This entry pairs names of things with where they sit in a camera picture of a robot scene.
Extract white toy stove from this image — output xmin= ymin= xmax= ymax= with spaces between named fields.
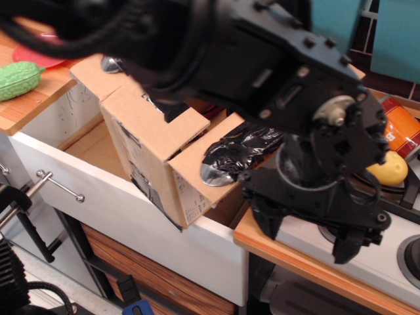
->
xmin=276 ymin=214 xmax=419 ymax=308

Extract green toy bitter gourd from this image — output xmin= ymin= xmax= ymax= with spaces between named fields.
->
xmin=1 ymin=61 xmax=45 ymax=102

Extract black metal clamp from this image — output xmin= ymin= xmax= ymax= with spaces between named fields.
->
xmin=1 ymin=180 xmax=62 ymax=263

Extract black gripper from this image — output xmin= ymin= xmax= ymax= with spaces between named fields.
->
xmin=238 ymin=168 xmax=391 ymax=264

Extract red orange bean can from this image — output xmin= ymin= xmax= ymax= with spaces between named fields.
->
xmin=379 ymin=95 xmax=419 ymax=161

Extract brown cardboard box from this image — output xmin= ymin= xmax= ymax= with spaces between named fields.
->
xmin=69 ymin=54 xmax=366 ymax=233

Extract metal drawer handle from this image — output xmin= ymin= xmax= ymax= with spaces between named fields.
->
xmin=36 ymin=169 xmax=85 ymax=203

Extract yellow toy potato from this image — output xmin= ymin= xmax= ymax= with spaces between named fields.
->
xmin=367 ymin=151 xmax=408 ymax=186

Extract blue black clamp handle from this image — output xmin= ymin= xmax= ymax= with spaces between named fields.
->
xmin=117 ymin=275 xmax=154 ymax=315

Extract red plastic plate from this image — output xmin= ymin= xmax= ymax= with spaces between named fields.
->
xmin=12 ymin=45 xmax=67 ymax=69

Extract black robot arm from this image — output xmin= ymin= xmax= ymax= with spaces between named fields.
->
xmin=1 ymin=1 xmax=391 ymax=264

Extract black braided cable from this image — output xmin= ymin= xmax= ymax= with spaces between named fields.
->
xmin=26 ymin=281 xmax=75 ymax=315

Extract white drawer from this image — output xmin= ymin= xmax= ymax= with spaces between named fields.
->
xmin=10 ymin=90 xmax=248 ymax=306

